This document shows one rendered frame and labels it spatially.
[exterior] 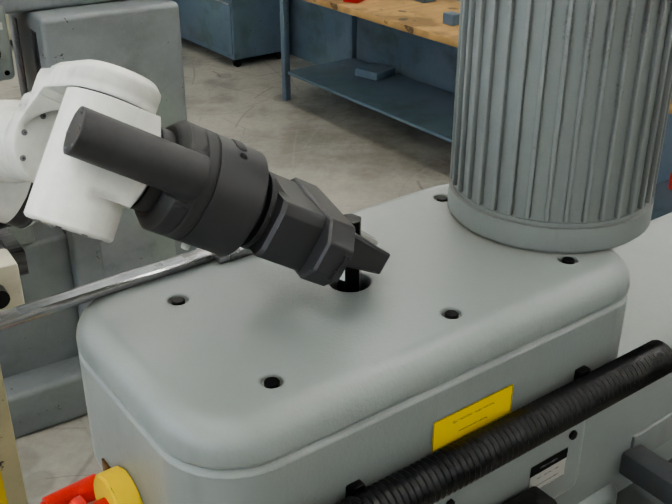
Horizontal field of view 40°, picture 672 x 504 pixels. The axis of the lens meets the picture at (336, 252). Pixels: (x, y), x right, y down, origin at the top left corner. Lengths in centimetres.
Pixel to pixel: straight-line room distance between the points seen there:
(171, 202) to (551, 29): 35
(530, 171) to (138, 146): 37
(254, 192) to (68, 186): 13
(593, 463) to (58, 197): 62
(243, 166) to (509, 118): 26
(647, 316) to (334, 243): 45
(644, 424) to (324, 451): 48
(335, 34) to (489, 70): 722
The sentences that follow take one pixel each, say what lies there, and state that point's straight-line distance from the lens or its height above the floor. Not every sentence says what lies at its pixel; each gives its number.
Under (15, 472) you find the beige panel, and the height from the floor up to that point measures 44.
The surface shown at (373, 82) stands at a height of 23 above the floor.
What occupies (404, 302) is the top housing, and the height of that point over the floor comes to 189.
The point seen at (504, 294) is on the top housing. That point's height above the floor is 189.
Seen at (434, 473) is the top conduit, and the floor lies 180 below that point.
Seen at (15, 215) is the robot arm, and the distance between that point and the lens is 92.
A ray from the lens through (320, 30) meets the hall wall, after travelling 821.
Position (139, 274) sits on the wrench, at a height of 190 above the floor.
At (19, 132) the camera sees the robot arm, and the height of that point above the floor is 204.
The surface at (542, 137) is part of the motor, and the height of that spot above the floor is 200.
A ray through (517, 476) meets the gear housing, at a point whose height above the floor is 170.
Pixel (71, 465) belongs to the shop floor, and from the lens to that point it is 366.
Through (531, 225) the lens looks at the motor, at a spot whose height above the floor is 192.
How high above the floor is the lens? 228
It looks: 27 degrees down
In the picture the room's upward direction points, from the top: straight up
